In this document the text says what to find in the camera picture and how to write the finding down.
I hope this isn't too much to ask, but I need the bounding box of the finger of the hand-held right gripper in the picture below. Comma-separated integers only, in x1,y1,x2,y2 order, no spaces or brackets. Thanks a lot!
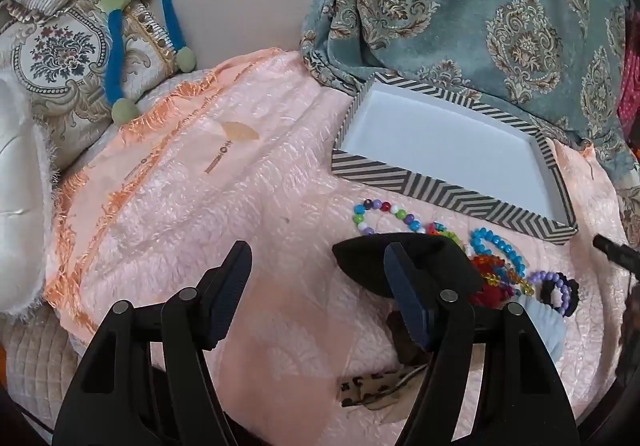
592,235,640,274

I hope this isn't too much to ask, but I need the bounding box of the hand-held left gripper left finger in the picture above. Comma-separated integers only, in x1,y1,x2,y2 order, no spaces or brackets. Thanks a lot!
52,241,253,446

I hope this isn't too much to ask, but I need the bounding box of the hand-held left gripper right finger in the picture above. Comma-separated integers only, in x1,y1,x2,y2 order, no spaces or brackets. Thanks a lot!
382,241,581,446

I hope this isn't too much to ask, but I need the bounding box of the black fabric headband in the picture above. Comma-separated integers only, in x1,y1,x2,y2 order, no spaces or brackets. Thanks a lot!
332,233,483,299

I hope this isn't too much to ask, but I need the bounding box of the brown scrunchie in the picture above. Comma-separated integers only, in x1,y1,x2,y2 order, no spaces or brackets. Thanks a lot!
387,309,426,364

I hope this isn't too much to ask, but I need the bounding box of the black scrunchie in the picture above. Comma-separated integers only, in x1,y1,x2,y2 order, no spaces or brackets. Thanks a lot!
537,276,581,317

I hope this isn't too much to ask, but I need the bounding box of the purple bead bracelet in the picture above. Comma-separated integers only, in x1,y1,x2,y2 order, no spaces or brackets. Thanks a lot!
530,270,568,299

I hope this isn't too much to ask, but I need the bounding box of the red velvet hair bow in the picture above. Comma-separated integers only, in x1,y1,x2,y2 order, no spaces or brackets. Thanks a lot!
467,253,516,309

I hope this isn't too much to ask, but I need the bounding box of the multicoloured round bead bracelet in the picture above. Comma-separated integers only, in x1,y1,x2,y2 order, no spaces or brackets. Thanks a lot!
352,199,428,239

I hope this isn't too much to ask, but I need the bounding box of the rainbow clear bead bracelet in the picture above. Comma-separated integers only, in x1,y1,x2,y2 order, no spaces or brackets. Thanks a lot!
470,253,533,294

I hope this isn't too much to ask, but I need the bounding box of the light blue fuzzy scrunchie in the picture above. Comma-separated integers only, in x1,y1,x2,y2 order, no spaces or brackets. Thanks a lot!
520,296,566,377

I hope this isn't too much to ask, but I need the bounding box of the leopard print hair bow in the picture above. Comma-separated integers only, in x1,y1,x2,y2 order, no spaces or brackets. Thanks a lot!
337,366,431,422

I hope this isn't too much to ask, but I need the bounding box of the striped cardboard tray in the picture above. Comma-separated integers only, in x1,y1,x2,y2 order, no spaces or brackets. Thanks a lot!
330,72,578,244

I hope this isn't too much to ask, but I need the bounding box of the beige damask cloth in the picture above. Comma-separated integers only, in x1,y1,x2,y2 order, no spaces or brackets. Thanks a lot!
615,183,640,247

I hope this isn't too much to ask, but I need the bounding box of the pink quilted bedspread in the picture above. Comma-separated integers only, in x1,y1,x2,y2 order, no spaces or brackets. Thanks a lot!
47,49,631,446

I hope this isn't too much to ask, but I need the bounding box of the pink dotted garment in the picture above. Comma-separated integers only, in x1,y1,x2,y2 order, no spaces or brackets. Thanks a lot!
617,9,640,127

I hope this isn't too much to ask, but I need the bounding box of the beige quilted cushion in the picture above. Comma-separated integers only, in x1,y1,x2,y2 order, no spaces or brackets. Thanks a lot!
0,316,86,432

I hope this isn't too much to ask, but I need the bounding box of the white fuzzy pillow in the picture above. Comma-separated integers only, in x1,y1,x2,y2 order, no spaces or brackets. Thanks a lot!
0,61,61,322

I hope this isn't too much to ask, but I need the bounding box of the teal damask blanket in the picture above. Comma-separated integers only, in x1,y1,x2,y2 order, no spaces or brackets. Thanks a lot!
300,0,640,187

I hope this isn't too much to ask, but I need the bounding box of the floral embroidered pillow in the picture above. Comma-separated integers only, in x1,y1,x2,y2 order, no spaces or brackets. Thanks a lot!
0,0,176,172

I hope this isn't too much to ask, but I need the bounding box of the blue bead bracelet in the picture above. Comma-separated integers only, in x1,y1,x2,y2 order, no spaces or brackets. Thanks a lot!
470,226,527,279

